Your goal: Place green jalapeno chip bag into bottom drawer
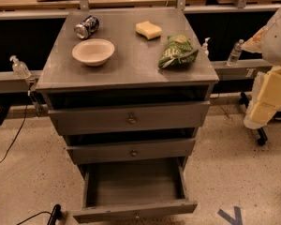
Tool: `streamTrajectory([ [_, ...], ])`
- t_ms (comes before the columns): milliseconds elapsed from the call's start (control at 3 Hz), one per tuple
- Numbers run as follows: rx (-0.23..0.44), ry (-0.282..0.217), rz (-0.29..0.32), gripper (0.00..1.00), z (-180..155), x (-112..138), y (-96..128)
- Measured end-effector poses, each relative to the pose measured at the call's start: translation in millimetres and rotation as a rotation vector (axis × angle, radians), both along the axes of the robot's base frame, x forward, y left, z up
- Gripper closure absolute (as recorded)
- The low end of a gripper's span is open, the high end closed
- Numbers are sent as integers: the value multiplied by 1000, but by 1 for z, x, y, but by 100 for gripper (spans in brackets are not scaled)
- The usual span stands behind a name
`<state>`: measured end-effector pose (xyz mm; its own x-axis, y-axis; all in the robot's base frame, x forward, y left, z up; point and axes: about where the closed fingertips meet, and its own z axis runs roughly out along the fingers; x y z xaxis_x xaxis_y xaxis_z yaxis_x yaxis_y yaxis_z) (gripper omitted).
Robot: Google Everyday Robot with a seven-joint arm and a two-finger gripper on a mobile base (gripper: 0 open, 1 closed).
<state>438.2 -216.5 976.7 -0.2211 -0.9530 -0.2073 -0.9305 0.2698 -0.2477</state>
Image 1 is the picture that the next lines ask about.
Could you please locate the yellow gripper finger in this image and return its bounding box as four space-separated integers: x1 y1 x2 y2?
244 66 281 129
251 71 265 103

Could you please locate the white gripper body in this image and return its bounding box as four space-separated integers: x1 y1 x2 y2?
242 26 267 53

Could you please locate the green jalapeno chip bag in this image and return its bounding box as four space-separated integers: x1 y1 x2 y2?
158 35 199 69

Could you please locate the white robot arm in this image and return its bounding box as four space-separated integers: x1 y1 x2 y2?
242 7 281 129

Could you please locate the top grey drawer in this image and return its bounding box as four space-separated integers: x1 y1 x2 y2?
49 101 210 135

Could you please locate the grey drawer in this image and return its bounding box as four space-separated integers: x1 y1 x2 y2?
72 157 197 223
49 101 210 135
67 138 196 165

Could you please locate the middle grey drawer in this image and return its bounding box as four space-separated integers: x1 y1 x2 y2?
67 138 196 165

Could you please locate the grey drawer cabinet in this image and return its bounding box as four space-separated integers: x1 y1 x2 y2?
35 7 220 173

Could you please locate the bottom grey drawer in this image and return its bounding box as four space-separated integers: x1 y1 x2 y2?
72 157 197 223

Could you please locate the clear water bottle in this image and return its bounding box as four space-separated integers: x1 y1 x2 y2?
227 39 244 67

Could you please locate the black wheeled table leg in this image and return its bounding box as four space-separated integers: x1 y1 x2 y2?
239 92 281 146

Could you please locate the small white pump bottle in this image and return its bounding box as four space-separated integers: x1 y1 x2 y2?
202 37 210 56

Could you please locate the yellow sponge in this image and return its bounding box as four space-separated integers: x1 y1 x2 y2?
135 21 162 40

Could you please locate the white paper bowl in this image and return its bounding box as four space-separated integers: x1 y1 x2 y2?
72 38 115 67

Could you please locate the crushed blue soda can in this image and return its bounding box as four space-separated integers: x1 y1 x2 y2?
74 15 99 39

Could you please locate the left hand sanitizer bottle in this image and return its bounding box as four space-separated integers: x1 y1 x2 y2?
9 55 32 79

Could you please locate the black object bottom left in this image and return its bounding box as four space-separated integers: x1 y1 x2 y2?
17 204 62 225

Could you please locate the black floor cable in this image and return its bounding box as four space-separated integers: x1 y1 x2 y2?
0 103 29 173

